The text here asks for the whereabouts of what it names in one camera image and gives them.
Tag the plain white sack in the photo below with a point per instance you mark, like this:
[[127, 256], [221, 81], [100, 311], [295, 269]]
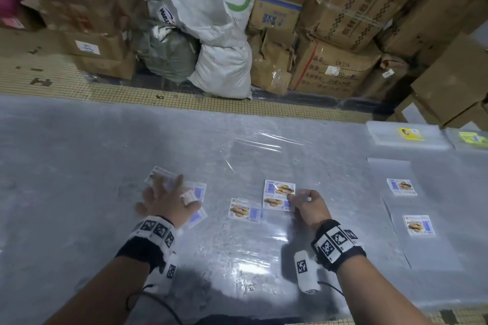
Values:
[[221, 73]]

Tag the low cardboard box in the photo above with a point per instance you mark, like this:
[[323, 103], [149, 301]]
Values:
[[106, 66]]

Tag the person's black clothing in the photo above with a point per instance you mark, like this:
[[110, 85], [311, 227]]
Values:
[[244, 320]]

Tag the person's left hand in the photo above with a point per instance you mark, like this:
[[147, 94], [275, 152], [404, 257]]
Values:
[[167, 203]]

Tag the grey-green sack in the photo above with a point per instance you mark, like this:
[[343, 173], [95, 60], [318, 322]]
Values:
[[167, 54]]

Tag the person's right forearm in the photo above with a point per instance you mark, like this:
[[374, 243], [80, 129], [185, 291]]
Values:
[[377, 294]]

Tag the cardboard box with checker pattern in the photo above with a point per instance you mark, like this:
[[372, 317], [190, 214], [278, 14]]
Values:
[[354, 5]]

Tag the cardboard box with red print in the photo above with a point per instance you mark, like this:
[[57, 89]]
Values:
[[331, 69]]

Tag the clear bags with labels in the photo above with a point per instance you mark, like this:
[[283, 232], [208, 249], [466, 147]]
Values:
[[244, 210]]

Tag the person's left forearm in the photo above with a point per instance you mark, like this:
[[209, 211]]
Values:
[[99, 294]]

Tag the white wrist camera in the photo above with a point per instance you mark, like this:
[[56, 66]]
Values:
[[164, 275], [305, 271]]

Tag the cardboard box with white label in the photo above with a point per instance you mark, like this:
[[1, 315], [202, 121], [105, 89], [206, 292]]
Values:
[[99, 46]]

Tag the cardboard boxes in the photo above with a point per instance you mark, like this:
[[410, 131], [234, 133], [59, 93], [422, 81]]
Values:
[[453, 85]]

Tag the bag pack with green label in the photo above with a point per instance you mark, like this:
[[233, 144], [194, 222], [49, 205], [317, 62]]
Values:
[[457, 142]]

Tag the stack of clear bags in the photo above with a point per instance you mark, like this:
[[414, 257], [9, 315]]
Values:
[[419, 203]]

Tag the cardboard box with blue stripe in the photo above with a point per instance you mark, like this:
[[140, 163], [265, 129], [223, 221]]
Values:
[[274, 10]]

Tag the crumpled white sack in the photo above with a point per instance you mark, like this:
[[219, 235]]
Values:
[[198, 12]]

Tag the small cardboard box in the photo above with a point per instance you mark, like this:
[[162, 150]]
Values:
[[26, 20]]

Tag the dark cardboard box red marks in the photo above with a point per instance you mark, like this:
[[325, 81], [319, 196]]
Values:
[[76, 8]]

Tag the torn brown cardboard box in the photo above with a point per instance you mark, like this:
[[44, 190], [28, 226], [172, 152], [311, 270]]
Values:
[[270, 65]]

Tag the person's right hand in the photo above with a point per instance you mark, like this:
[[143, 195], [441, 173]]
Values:
[[310, 210]]

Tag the large brown cardboard box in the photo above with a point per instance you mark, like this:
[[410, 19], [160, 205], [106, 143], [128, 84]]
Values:
[[438, 24]]

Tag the small labelled brown box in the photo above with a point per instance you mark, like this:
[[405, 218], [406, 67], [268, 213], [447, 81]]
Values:
[[383, 79]]

